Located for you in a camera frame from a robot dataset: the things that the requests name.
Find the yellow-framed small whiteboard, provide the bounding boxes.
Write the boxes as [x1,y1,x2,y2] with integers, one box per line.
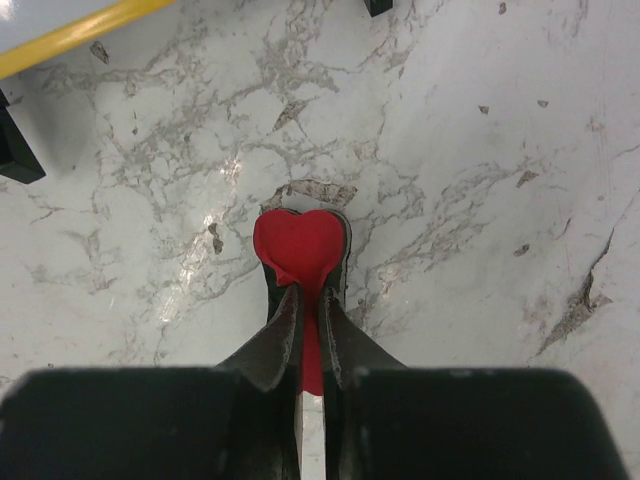
[1,0,171,79]

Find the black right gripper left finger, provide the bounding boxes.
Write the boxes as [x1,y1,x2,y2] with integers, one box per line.
[221,284,302,479]

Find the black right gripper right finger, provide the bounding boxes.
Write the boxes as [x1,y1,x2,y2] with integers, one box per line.
[319,288,406,479]

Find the red heart-shaped eraser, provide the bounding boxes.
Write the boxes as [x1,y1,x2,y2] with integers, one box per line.
[253,209,350,396]

